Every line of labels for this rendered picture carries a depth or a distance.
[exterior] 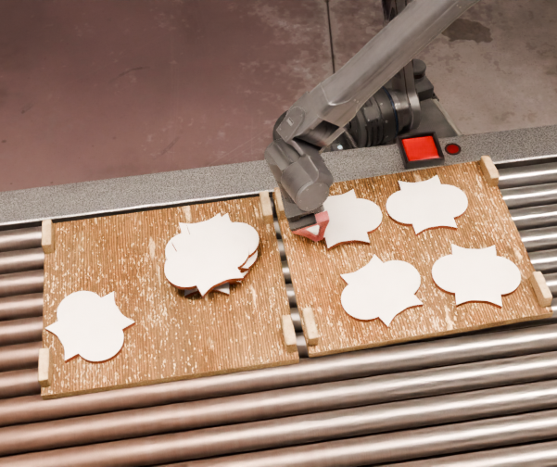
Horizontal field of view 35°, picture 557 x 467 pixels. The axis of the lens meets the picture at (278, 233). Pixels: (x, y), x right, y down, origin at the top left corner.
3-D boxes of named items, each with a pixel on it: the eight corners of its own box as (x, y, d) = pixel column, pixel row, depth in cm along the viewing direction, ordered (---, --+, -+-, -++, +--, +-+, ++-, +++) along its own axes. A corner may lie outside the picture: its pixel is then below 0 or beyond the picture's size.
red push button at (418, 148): (400, 144, 172) (401, 138, 171) (431, 140, 172) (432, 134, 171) (408, 166, 168) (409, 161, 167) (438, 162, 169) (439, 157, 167)
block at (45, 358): (42, 357, 142) (37, 347, 140) (53, 355, 142) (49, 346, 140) (41, 389, 139) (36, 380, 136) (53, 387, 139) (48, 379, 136)
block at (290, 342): (281, 322, 145) (280, 313, 143) (292, 321, 145) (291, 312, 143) (285, 354, 141) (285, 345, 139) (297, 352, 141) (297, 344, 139)
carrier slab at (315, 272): (272, 196, 164) (272, 191, 162) (485, 164, 167) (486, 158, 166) (309, 359, 142) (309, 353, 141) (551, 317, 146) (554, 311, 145)
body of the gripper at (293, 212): (289, 225, 148) (276, 198, 142) (279, 181, 154) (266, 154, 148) (326, 212, 147) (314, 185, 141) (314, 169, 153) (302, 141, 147)
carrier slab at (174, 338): (46, 229, 161) (44, 223, 159) (269, 200, 163) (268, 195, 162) (43, 400, 139) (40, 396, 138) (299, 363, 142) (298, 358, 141)
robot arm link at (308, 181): (332, 118, 144) (296, 102, 138) (367, 158, 136) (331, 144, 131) (290, 174, 148) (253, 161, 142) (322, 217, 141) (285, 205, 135)
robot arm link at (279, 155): (285, 127, 142) (256, 145, 142) (306, 152, 138) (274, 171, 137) (297, 155, 147) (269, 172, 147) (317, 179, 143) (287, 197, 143)
